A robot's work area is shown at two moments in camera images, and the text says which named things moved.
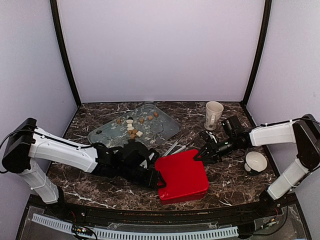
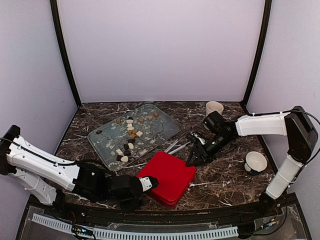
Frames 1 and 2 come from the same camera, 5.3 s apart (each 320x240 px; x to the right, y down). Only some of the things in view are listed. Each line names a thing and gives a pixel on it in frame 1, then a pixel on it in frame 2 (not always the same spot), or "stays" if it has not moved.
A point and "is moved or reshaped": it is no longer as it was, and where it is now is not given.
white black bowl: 255,162 stays
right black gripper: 213,151 → 200,151
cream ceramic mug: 214,110 stays
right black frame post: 263,39 stays
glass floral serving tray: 148,124 stays
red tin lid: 184,176 is moved or reshaped
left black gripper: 151,181 → 126,208
